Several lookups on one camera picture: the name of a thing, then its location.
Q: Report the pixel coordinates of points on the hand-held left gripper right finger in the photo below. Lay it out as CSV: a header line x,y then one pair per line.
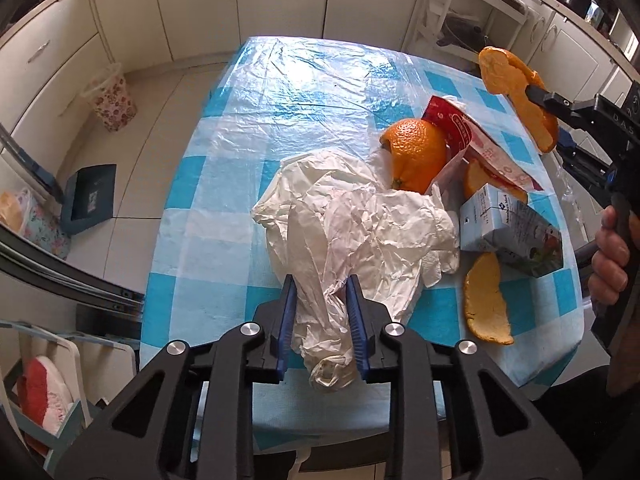
x,y
356,310

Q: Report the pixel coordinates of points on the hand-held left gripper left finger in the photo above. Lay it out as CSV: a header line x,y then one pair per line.
x,y
287,310

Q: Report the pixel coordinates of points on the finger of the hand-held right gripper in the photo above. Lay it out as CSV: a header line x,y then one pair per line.
x,y
585,162
560,102

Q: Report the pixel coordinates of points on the broad orange peel piece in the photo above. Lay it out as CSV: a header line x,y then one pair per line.
x,y
500,72

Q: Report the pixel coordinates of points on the white plastic bag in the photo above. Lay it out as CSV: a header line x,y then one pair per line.
x,y
350,225

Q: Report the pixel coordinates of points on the long orange peel piece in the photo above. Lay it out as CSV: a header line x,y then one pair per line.
x,y
485,310

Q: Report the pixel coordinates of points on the person's right hand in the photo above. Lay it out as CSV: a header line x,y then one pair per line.
x,y
607,270

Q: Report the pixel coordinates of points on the red snack packet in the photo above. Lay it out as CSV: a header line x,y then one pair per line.
x,y
465,127

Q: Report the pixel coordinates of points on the grey-blue milk carton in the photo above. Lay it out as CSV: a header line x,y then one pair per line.
x,y
500,230

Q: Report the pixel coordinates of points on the halved orange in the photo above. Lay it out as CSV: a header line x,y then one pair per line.
x,y
415,155

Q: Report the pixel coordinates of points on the white chair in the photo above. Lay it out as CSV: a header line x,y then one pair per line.
x,y
85,350

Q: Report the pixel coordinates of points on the blue checkered tablecloth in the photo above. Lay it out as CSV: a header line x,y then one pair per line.
x,y
320,90

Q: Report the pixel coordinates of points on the blue-grey dustpan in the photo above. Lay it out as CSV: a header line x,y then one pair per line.
x,y
90,195

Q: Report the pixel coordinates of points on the red white cushion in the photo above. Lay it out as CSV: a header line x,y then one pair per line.
x,y
45,395

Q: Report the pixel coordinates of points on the floral fabric bag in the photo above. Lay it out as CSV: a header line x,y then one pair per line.
x,y
40,230

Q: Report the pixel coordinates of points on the person's dark clothing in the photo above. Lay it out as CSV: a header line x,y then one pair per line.
x,y
590,425

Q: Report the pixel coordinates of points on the floral waste bin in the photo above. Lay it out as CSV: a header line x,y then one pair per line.
x,y
112,102

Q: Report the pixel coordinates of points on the cream kitchen cabinets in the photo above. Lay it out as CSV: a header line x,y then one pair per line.
x,y
200,10

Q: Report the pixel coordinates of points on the grey metal rail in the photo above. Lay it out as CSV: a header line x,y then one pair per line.
x,y
30,160
75,280

